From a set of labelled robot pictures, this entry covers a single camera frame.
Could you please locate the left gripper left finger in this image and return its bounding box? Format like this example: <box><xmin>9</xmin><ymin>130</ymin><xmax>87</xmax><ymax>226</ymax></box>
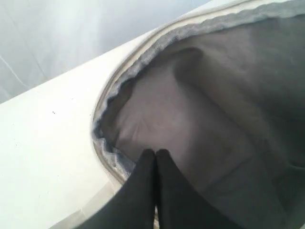
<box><xmin>97</xmin><ymin>149</ymin><xmax>155</xmax><ymax>229</ymax></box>

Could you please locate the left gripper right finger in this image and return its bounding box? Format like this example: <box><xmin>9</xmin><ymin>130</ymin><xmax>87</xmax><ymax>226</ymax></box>
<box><xmin>156</xmin><ymin>149</ymin><xmax>229</xmax><ymax>229</ymax></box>

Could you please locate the beige duffel bag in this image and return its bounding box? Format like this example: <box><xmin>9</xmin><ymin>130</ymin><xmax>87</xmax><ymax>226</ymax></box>
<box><xmin>88</xmin><ymin>0</ymin><xmax>305</xmax><ymax>229</ymax></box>

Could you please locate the white backdrop curtain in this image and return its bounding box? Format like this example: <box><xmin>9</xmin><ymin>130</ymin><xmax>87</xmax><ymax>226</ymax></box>
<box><xmin>0</xmin><ymin>0</ymin><xmax>204</xmax><ymax>102</ymax></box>

